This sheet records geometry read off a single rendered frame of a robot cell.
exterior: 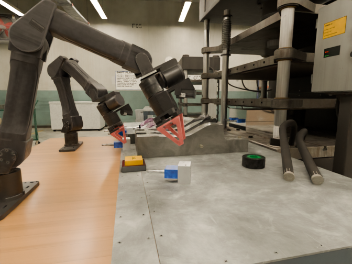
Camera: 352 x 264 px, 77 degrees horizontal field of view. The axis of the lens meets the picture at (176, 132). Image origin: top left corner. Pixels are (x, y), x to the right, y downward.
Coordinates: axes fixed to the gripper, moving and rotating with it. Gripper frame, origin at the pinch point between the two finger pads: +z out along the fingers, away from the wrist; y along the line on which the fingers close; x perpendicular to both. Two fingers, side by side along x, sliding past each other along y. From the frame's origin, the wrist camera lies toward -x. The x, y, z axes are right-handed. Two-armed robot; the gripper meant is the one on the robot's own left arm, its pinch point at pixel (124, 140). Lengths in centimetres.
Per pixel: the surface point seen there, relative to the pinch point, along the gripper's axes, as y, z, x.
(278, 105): -9, 23, -76
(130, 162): -33.2, 1.6, -0.2
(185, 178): -49, 10, -13
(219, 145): -19.1, 19.9, -35.2
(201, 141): -18.8, 14.1, -29.1
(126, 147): -2.4, 3.4, 0.9
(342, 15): -27, -4, -106
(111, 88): 713, -51, -1
